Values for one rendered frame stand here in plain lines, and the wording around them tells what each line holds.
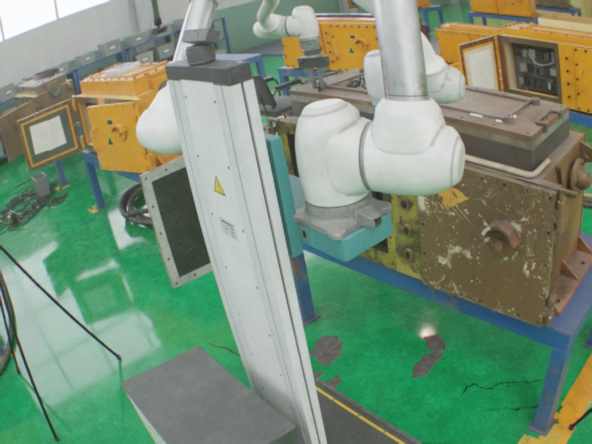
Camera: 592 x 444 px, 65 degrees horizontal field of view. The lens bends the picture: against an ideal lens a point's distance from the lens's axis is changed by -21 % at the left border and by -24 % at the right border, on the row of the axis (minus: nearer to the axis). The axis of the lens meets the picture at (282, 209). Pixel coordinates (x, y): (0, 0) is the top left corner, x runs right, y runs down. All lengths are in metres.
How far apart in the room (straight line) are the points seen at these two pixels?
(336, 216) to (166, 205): 1.31
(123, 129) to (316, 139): 3.04
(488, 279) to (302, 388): 0.85
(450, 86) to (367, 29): 4.26
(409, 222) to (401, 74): 1.19
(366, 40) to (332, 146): 4.52
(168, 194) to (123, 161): 1.91
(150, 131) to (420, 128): 0.90
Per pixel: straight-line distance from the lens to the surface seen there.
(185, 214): 2.55
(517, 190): 1.85
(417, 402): 2.71
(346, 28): 5.85
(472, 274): 2.15
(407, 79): 1.17
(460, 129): 2.03
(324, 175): 1.26
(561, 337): 2.14
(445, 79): 1.43
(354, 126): 1.23
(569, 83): 4.62
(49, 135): 5.45
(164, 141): 1.73
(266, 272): 1.40
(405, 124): 1.15
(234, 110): 1.23
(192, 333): 3.47
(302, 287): 3.21
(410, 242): 2.33
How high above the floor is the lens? 2.00
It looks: 25 degrees down
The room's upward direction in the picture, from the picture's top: 11 degrees counter-clockwise
